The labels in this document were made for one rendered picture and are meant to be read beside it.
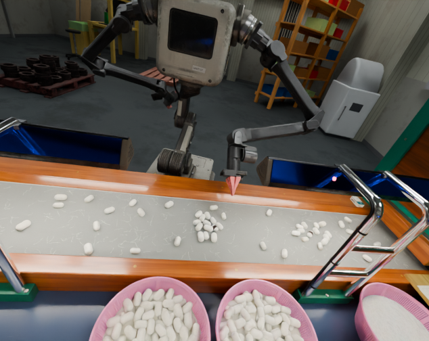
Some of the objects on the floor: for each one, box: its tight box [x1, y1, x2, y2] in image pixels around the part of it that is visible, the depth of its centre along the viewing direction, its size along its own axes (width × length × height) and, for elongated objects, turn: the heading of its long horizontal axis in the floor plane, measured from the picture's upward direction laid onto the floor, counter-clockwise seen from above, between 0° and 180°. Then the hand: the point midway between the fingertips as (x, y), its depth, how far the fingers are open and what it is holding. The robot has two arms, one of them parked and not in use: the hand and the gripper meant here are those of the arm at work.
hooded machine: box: [318, 58, 384, 141], centre depth 418 cm, size 79×64×140 cm
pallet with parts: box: [0, 54, 96, 99], centre depth 351 cm, size 88×122×44 cm
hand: (232, 193), depth 86 cm, fingers closed
